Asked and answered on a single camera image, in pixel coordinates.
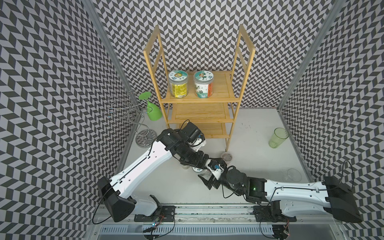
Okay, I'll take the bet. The jar with pink flower lid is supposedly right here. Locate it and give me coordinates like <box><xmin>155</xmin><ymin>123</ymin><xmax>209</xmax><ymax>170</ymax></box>
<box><xmin>192</xmin><ymin>167</ymin><xmax>212</xmax><ymax>179</ymax></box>

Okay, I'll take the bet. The jar with strawberry lid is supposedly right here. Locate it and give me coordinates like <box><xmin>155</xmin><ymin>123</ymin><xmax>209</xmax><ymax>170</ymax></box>
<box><xmin>194</xmin><ymin>71</ymin><xmax>214</xmax><ymax>99</ymax></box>

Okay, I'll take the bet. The sunflower seed jar yellow label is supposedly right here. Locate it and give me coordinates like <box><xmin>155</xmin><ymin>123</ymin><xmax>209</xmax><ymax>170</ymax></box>
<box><xmin>168</xmin><ymin>70</ymin><xmax>189</xmax><ymax>98</ymax></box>

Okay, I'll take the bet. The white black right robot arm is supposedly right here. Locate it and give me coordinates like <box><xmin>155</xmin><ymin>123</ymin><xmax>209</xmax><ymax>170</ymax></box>
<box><xmin>198</xmin><ymin>166</ymin><xmax>363</xmax><ymax>223</ymax></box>

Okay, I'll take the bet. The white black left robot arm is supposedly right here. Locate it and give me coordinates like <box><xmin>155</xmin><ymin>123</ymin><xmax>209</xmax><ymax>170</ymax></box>
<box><xmin>97</xmin><ymin>123</ymin><xmax>208</xmax><ymax>222</ymax></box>

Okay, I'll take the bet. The bamboo three-tier shelf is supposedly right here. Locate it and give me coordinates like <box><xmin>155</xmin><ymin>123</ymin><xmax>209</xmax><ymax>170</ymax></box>
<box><xmin>143</xmin><ymin>25</ymin><xmax>256</xmax><ymax>151</ymax></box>

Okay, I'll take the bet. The small foil-lid cup pink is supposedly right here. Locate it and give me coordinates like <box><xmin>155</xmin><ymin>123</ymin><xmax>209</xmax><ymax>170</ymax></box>
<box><xmin>221</xmin><ymin>152</ymin><xmax>233</xmax><ymax>164</ymax></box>

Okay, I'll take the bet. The green spray bottle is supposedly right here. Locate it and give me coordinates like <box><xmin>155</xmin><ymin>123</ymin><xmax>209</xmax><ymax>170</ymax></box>
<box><xmin>139</xmin><ymin>92</ymin><xmax>163</xmax><ymax>121</ymax></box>

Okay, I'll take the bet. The clear plastic cup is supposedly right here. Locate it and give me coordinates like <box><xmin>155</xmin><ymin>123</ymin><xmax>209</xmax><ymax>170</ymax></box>
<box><xmin>284</xmin><ymin>168</ymin><xmax>303</xmax><ymax>183</ymax></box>

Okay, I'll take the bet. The green translucent plastic cup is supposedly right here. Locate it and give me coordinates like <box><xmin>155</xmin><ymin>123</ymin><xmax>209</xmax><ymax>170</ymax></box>
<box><xmin>269</xmin><ymin>128</ymin><xmax>289</xmax><ymax>149</ymax></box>

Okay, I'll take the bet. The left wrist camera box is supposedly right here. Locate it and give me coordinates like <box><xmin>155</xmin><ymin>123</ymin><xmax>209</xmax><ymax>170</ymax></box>
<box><xmin>191</xmin><ymin>134</ymin><xmax>206</xmax><ymax>150</ymax></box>

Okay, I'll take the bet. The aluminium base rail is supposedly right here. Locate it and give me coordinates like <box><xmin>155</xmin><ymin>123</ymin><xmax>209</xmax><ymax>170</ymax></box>
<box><xmin>83</xmin><ymin>204</ymin><xmax>350</xmax><ymax>240</ymax></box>

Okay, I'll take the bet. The chrome wire cup rack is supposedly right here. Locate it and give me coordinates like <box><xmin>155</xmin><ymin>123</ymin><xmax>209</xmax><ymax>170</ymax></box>
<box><xmin>105</xmin><ymin>90</ymin><xmax>157</xmax><ymax>148</ymax></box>

